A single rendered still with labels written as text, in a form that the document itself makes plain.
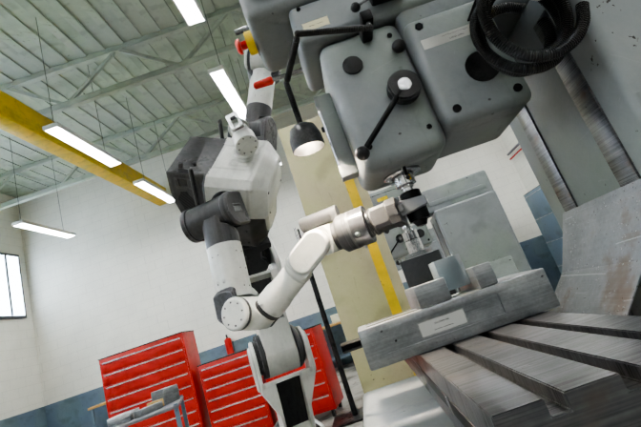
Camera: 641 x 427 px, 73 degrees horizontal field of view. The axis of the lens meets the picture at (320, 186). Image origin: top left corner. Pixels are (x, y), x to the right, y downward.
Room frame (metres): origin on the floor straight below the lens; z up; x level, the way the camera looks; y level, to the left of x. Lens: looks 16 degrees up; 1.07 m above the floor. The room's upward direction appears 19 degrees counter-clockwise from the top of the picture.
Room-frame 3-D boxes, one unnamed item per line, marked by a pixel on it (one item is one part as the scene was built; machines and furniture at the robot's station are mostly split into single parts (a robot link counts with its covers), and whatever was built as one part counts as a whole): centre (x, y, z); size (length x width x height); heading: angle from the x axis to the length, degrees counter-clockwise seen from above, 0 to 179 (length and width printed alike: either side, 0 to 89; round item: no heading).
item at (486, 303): (0.89, -0.15, 1.01); 0.35 x 0.15 x 0.11; 91
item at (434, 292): (0.89, -0.13, 1.05); 0.15 x 0.06 x 0.04; 1
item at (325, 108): (0.96, -0.07, 1.45); 0.04 x 0.04 x 0.21; 0
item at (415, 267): (1.40, -0.22, 1.06); 0.22 x 0.12 x 0.20; 173
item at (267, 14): (0.96, -0.20, 1.81); 0.47 x 0.26 x 0.16; 90
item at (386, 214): (0.98, -0.09, 1.23); 0.13 x 0.12 x 0.10; 165
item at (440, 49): (0.95, -0.38, 1.47); 0.24 x 0.19 x 0.26; 0
